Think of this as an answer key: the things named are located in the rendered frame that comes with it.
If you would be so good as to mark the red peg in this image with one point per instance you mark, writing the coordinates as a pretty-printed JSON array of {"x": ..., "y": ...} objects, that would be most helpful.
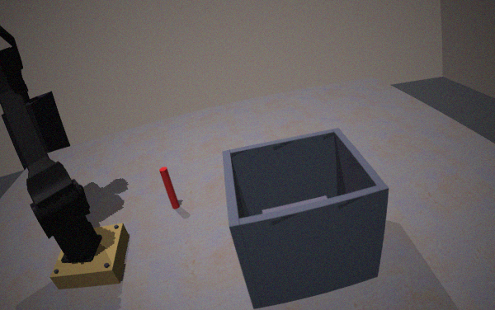
[{"x": 169, "y": 187}]

